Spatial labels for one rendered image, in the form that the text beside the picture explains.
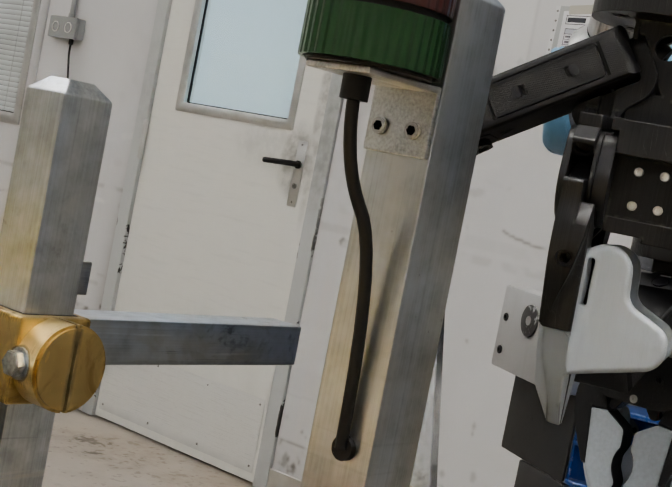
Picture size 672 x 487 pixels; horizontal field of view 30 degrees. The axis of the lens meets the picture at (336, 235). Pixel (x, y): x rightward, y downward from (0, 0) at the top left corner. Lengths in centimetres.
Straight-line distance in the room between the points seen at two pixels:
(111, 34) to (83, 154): 421
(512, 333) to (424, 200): 83
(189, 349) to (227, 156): 352
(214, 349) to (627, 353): 36
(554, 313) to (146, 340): 33
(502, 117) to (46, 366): 28
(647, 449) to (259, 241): 340
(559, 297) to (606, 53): 12
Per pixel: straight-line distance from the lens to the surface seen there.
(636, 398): 89
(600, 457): 91
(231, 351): 89
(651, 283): 89
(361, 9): 49
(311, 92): 415
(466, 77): 54
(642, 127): 59
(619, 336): 61
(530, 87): 61
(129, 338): 83
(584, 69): 61
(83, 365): 71
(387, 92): 54
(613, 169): 60
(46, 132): 71
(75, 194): 72
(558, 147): 137
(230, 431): 429
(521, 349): 133
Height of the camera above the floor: 108
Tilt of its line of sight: 3 degrees down
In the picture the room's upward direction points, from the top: 11 degrees clockwise
